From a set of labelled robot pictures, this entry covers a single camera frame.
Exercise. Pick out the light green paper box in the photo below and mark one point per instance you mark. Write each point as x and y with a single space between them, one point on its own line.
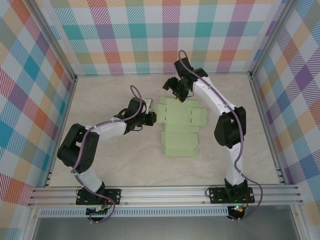
177 115

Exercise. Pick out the aluminium frame post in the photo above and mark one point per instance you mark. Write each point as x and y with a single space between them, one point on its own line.
271 37
53 42

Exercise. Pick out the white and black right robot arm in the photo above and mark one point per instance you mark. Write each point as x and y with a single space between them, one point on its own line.
212 98

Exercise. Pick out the aluminium frame leg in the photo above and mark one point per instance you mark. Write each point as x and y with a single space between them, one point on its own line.
32 225
298 225

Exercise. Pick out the wide aluminium mounting rail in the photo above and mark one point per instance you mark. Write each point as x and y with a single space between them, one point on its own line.
162 196

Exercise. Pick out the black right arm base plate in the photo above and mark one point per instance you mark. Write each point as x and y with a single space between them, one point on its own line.
217 195

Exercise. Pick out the aluminium table side rail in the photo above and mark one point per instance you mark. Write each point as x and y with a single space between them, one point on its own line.
267 132
60 135

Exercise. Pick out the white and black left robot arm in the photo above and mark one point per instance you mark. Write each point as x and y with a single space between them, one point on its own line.
110 131

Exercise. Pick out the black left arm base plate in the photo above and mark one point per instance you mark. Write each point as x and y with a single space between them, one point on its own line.
85 197

